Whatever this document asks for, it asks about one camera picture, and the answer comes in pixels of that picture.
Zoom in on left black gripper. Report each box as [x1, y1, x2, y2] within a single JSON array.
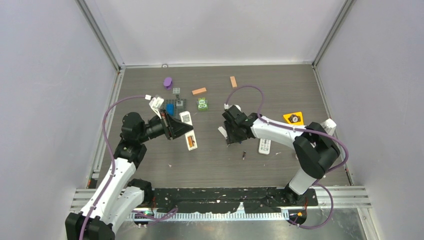
[[137, 108, 193, 143]]

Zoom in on white remote control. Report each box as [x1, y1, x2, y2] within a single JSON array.
[[179, 110, 199, 152], [258, 138, 272, 155]]

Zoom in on white battery cover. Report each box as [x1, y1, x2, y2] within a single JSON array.
[[217, 126, 228, 139]]

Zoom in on orange AAA battery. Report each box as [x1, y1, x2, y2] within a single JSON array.
[[187, 136, 195, 148]]

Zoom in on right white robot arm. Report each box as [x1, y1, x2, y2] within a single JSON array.
[[222, 106, 341, 205]]

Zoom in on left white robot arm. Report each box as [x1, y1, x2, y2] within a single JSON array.
[[65, 110, 194, 240]]

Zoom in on grey lego baseplate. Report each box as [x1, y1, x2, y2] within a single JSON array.
[[161, 99, 187, 118]]

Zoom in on blue lego brick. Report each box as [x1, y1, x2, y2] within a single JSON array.
[[165, 103, 175, 117]]

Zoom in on green owl toy block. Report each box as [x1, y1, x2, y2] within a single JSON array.
[[197, 97, 209, 111]]

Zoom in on grey lego tower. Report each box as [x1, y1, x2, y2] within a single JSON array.
[[172, 87, 184, 107]]

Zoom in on purple plastic piece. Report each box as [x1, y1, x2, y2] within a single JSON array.
[[163, 77, 173, 90]]

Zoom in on orange wooden block left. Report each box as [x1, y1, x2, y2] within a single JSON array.
[[191, 87, 207, 96]]

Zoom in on orange wooden block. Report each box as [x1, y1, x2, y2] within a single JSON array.
[[229, 76, 238, 89], [191, 87, 207, 96]]

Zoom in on orange wooden block right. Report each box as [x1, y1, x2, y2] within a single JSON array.
[[229, 76, 238, 89]]

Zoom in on white metronome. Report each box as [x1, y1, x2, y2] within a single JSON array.
[[320, 118, 337, 136]]

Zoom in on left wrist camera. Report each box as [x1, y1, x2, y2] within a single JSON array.
[[144, 94, 164, 119]]

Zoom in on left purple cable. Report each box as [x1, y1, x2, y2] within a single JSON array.
[[77, 95, 148, 240]]

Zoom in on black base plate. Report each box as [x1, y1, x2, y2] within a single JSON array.
[[151, 187, 318, 214]]

